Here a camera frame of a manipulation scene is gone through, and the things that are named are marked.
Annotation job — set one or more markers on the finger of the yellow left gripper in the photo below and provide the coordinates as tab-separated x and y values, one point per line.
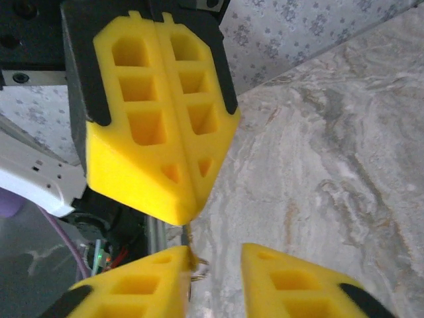
220	132
109	155

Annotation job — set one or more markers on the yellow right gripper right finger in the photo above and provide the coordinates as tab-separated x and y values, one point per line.
255	291

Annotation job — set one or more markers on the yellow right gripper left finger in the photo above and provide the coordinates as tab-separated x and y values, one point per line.
179	291

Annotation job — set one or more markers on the small metal key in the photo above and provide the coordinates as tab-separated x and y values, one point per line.
188	242

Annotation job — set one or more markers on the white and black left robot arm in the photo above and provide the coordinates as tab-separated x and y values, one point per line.
33	182

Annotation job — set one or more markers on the left controller board green light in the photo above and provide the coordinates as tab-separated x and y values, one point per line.
99	256

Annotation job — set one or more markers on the aluminium frame beam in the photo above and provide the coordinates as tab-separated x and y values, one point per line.
155	235

